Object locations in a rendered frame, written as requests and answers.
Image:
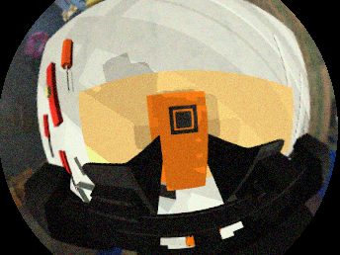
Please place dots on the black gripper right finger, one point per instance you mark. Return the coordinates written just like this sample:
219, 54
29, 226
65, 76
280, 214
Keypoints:
230, 164

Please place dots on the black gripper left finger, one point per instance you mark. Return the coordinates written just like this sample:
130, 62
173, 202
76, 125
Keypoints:
143, 173

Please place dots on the red-handled awl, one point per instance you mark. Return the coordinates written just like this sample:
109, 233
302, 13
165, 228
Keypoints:
45, 131
62, 154

